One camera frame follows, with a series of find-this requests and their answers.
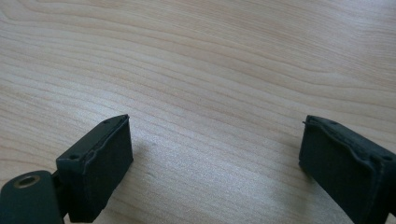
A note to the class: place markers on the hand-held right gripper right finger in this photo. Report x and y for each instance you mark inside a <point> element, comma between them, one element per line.
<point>348,168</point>

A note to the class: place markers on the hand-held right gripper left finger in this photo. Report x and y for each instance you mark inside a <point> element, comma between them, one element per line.
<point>93,168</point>

